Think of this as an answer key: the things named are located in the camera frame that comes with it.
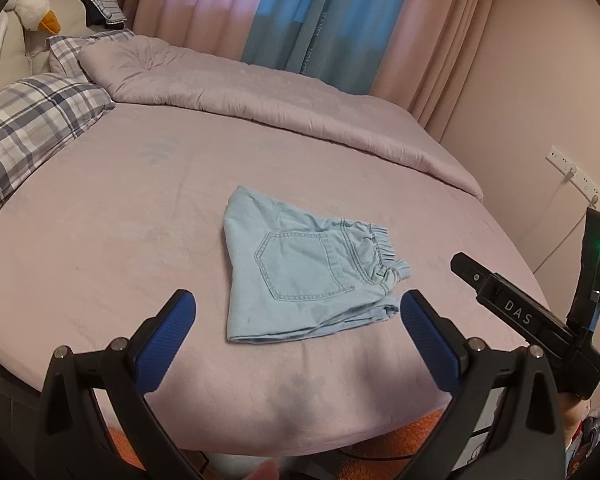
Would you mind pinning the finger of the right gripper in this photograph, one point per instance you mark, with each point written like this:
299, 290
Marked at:
471, 272

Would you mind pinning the beige headboard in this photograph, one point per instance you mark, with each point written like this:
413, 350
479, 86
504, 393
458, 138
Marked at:
26, 53

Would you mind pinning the far plaid pillow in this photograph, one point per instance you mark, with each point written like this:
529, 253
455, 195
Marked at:
65, 50

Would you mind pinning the pink and blue curtain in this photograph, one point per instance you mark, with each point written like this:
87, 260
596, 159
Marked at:
413, 53

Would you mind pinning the plaid pillow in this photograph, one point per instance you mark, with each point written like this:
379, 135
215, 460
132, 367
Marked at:
39, 116
65, 50

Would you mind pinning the near plaid pillow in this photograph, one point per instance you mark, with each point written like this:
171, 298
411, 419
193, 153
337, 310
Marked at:
39, 116

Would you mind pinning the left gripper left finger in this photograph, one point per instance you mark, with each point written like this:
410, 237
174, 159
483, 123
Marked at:
72, 438

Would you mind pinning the pink quilt blanket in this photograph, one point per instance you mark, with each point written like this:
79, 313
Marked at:
149, 71

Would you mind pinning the light blue denim pants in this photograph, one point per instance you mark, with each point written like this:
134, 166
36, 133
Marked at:
297, 276

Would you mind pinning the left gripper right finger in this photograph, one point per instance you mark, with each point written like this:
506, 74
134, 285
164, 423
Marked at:
526, 436

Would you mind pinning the person's right hand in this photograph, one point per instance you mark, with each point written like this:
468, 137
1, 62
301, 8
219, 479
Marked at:
573, 410

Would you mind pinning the white wall power strip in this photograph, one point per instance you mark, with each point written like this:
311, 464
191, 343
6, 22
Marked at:
573, 174

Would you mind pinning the pink bed mattress sheet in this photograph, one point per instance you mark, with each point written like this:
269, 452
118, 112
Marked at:
104, 232

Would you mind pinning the folded striped cloth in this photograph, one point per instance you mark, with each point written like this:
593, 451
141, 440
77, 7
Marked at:
104, 13

